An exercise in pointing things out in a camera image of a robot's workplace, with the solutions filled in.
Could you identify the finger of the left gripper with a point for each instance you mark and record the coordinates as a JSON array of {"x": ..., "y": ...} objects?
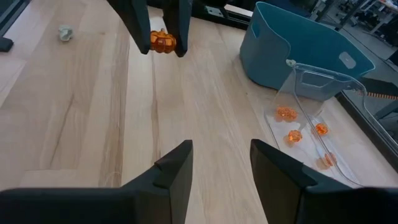
[
  {"x": 136, "y": 21},
  {"x": 178, "y": 25}
]

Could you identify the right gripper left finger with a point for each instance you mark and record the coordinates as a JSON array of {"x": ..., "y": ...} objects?
[{"x": 124, "y": 205}]

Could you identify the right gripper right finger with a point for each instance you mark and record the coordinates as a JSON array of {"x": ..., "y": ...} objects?
[{"x": 326, "y": 205}]

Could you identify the orange translucent pumpkin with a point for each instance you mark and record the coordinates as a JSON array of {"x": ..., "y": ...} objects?
[
  {"x": 281, "y": 112},
  {"x": 294, "y": 136},
  {"x": 321, "y": 128},
  {"x": 328, "y": 159},
  {"x": 291, "y": 114},
  {"x": 163, "y": 41}
]

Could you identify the grey metal mounting plate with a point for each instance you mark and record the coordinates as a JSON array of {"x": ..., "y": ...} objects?
[{"x": 214, "y": 11}]

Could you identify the teal plastic bin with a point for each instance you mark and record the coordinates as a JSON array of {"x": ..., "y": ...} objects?
[{"x": 280, "y": 37}]

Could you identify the clear plastic bin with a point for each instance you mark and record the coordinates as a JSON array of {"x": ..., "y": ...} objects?
[{"x": 314, "y": 84}]

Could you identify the black plastic bracket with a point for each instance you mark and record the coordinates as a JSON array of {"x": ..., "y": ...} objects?
[{"x": 5, "y": 44}]

